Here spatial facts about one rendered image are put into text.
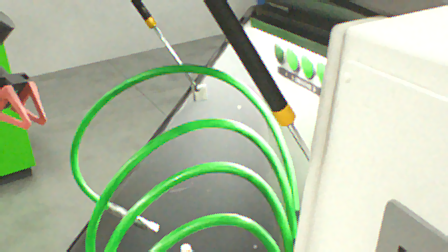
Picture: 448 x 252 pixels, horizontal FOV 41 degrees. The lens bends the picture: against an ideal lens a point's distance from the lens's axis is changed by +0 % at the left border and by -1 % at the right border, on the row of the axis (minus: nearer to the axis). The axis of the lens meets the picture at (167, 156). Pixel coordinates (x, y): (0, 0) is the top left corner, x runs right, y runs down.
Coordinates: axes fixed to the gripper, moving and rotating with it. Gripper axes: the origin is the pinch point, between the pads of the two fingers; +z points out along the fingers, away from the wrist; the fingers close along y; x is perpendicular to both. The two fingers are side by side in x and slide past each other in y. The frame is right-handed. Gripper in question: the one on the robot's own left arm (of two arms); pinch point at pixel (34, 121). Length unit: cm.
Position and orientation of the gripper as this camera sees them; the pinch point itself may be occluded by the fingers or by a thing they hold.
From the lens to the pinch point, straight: 110.3
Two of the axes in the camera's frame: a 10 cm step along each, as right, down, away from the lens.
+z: 7.1, 7.0, -1.3
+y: 3.6, -2.0, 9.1
